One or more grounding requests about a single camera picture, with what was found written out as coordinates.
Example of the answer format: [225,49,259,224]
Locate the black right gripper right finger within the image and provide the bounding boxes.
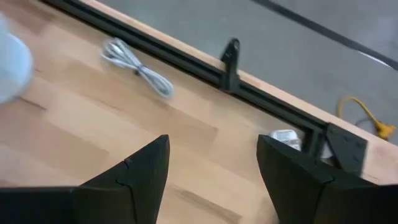
[256,134,379,224]

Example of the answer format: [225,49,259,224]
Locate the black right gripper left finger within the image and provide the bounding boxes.
[73,134,170,224]

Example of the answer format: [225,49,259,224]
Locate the black corner plate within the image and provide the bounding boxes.
[325,123,368,177]

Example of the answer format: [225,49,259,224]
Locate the white cylindrical cup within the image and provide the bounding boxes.
[0,12,34,105]

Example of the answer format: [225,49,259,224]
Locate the white bundled cable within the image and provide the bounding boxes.
[101,37,175,100]

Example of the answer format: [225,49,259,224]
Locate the yellow extension cord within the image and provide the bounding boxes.
[337,95,397,141]

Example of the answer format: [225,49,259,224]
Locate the black table edge rail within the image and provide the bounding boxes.
[40,0,330,156]

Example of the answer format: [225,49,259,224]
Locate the black rail bracket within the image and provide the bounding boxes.
[220,37,242,93]

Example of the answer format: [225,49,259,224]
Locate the black floor cable cover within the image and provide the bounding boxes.
[251,0,398,71]

